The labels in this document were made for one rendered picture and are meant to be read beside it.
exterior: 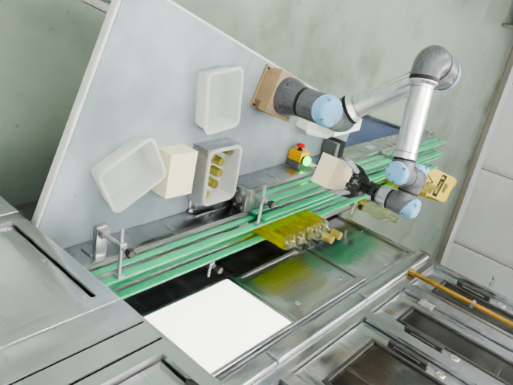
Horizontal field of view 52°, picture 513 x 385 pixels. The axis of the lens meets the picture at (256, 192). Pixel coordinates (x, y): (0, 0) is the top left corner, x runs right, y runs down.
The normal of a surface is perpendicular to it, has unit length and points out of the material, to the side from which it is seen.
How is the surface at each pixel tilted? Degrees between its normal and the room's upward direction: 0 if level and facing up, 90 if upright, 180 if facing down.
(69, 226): 0
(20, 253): 90
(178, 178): 0
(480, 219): 90
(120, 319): 90
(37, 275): 90
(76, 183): 0
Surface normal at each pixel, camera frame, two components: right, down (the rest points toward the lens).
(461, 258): -0.66, 0.21
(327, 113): 0.64, 0.37
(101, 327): 0.17, -0.90
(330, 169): -0.56, -0.12
